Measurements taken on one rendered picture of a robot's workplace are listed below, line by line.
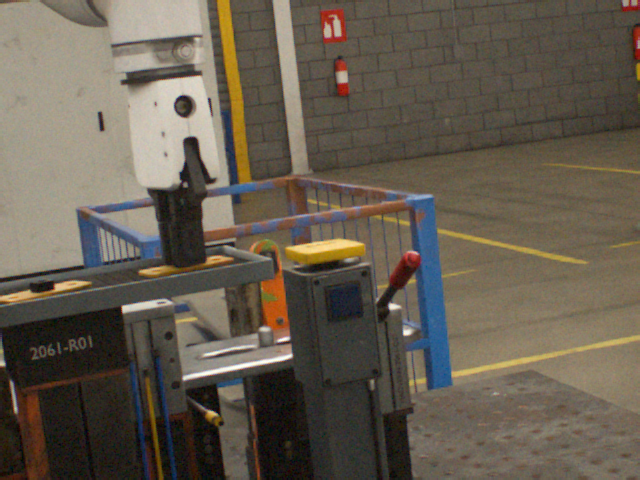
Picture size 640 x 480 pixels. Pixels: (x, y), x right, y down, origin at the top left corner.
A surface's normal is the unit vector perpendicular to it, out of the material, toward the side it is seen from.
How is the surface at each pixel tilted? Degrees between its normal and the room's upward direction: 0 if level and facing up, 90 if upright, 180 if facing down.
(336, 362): 90
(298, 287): 90
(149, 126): 90
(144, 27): 90
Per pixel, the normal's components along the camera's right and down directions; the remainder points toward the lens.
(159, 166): -0.84, 0.25
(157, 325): 0.37, 0.09
